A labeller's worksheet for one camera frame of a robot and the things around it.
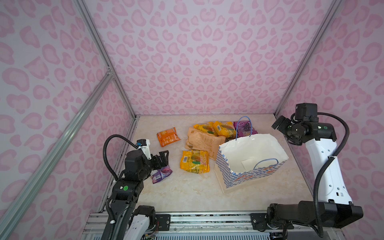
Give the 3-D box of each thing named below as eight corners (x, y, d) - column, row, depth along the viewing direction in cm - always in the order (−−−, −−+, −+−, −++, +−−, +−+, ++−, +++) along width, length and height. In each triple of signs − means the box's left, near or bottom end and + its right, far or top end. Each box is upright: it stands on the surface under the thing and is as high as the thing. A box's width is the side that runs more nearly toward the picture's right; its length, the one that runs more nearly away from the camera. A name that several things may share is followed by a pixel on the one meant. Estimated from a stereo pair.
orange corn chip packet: (161, 147, 103) (160, 145, 101) (157, 136, 110) (156, 133, 107) (180, 140, 107) (180, 138, 104) (175, 130, 113) (175, 127, 111)
